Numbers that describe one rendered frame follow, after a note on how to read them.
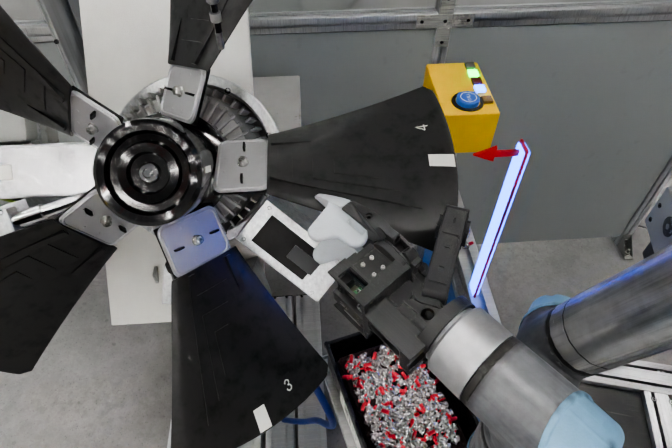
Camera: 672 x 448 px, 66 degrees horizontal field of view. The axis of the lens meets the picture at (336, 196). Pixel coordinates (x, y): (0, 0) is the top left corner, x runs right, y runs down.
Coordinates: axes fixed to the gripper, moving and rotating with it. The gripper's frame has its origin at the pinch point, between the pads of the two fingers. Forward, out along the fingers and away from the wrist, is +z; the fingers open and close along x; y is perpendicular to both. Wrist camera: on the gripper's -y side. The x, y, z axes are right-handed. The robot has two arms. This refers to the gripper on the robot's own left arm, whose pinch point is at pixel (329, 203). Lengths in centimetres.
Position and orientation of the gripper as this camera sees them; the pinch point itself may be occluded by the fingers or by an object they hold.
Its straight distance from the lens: 59.6
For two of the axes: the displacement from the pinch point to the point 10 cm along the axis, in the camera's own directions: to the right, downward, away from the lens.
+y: -7.5, 5.5, -3.6
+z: -6.5, -5.5, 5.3
